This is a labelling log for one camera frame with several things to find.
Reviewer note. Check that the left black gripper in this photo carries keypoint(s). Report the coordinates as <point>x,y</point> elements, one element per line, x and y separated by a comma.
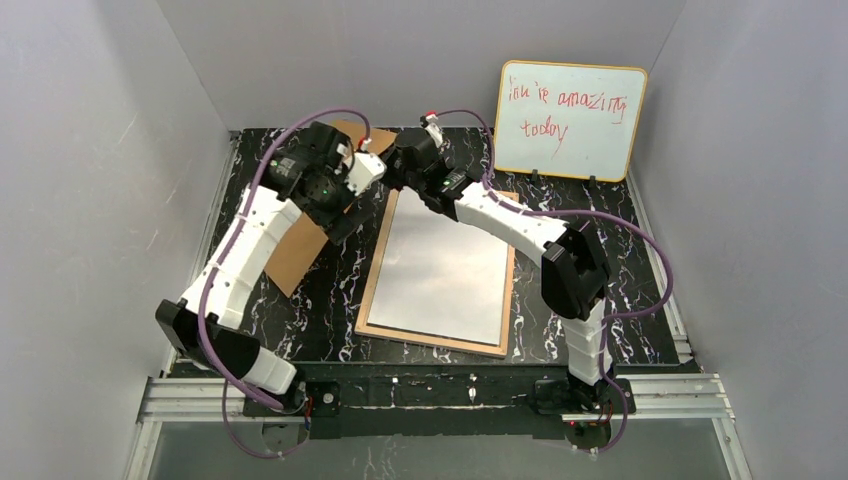
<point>348,221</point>

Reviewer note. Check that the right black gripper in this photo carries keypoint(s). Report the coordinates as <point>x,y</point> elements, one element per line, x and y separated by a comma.
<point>403,162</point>

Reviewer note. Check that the brown cardboard backing board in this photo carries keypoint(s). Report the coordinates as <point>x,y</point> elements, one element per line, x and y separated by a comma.
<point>303,241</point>

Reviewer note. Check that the printed photo with white border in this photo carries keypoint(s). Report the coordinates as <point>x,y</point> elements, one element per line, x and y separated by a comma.
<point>440,272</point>

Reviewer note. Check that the white wooden picture frame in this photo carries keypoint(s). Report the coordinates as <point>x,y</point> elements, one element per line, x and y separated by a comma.
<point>437,278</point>

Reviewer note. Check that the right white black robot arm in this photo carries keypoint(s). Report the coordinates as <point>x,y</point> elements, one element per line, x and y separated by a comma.
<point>574,268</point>

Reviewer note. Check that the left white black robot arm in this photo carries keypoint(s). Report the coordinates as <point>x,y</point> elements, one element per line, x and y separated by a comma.
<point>203,323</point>

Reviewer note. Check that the yellow rimmed whiteboard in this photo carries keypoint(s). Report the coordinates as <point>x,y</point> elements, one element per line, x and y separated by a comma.
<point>568,120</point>

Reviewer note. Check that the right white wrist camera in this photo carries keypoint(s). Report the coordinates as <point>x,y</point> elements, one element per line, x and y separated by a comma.
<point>429,123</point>

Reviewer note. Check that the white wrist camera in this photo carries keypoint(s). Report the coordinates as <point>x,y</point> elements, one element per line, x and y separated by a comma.
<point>362,169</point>
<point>429,123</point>

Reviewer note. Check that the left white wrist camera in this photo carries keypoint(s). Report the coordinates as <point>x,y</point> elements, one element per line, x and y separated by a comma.
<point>362,169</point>

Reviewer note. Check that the aluminium rail base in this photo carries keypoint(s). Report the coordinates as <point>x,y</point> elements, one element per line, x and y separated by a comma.
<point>340,400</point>

